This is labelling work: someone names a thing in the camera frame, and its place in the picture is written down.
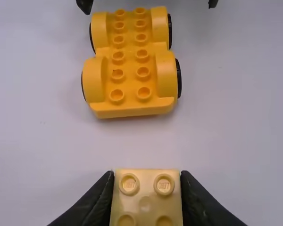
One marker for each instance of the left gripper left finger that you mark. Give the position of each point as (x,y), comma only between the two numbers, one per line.
(89,204)

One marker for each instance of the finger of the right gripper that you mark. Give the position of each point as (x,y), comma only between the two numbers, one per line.
(212,3)
(85,5)

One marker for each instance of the yellow toy brick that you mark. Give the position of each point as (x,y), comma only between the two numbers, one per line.
(146,207)

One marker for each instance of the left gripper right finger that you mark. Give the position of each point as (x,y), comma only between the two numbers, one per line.
(202,207)

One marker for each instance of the yellow toy car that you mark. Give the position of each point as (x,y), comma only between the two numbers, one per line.
(129,70)

